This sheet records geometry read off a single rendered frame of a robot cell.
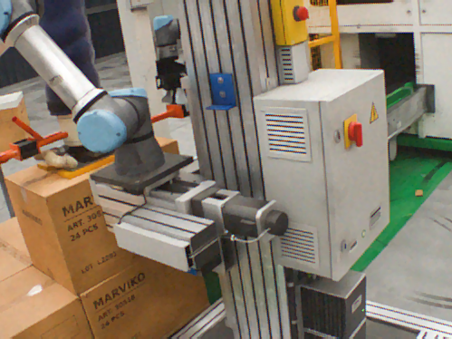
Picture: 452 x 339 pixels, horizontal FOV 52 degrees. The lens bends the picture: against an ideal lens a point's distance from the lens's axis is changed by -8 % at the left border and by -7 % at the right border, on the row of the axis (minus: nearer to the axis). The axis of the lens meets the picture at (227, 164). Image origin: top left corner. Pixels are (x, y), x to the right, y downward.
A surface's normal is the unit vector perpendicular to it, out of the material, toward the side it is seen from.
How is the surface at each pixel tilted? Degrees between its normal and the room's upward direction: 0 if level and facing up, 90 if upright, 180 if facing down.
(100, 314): 90
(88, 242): 90
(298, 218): 90
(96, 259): 90
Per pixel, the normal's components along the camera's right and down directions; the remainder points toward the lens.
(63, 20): 0.37, 0.03
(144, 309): 0.74, 0.13
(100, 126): -0.13, 0.46
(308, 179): -0.62, 0.36
